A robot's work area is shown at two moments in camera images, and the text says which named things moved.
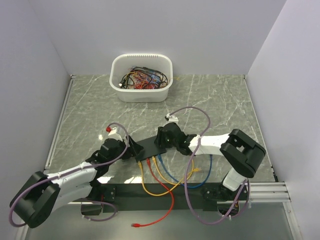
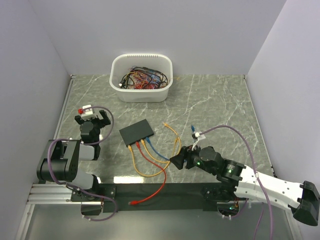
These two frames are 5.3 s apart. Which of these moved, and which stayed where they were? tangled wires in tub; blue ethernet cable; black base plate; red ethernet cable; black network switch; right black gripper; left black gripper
Moved: right black gripper; black network switch; red ethernet cable; blue ethernet cable; left black gripper
Stayed: black base plate; tangled wires in tub
